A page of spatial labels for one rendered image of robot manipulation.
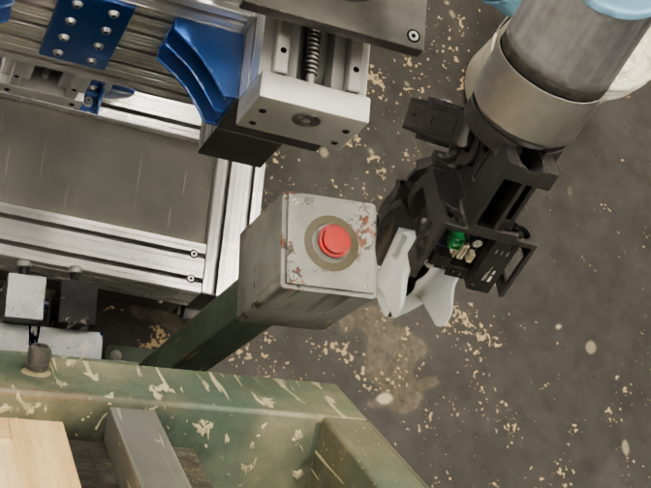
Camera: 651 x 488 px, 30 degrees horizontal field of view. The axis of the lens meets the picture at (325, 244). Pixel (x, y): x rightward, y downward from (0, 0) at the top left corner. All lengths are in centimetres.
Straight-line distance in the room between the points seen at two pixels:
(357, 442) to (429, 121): 54
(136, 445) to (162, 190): 99
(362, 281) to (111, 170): 83
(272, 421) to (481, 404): 120
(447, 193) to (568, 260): 191
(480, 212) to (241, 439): 64
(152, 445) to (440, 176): 52
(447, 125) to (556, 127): 10
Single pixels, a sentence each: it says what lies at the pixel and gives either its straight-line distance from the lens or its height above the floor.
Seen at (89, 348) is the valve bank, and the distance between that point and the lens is 150.
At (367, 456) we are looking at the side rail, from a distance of 129.
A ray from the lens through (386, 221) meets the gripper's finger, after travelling 87.
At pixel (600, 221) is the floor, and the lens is 280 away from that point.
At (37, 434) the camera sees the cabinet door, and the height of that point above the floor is 92.
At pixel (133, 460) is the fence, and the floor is 102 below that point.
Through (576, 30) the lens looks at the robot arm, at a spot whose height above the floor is 163.
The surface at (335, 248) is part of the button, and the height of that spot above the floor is 95.
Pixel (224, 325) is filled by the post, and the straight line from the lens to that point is 169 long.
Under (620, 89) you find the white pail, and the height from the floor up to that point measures 37.
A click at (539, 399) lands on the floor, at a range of 260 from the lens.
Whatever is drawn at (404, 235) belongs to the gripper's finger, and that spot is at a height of 142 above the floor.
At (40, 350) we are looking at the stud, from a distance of 135.
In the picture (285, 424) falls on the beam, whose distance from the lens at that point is 138.
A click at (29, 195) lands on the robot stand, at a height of 21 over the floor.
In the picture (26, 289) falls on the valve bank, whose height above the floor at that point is 76.
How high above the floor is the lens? 218
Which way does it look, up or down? 62 degrees down
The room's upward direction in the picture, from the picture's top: 52 degrees clockwise
